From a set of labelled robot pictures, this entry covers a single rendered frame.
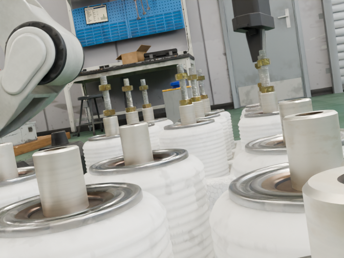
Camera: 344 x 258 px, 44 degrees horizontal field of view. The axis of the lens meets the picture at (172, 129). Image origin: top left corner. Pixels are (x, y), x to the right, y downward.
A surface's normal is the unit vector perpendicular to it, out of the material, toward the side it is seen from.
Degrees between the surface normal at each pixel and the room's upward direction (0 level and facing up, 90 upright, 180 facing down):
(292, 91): 90
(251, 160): 42
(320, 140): 90
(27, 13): 90
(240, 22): 90
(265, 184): 3
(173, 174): 57
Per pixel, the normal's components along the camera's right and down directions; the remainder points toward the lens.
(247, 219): -0.67, -0.61
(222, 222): -0.88, -0.38
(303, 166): -0.63, 0.16
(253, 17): 0.27, 0.04
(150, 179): 0.09, -0.49
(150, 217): 0.69, -0.63
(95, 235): 0.21, -0.73
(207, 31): -0.15, 0.10
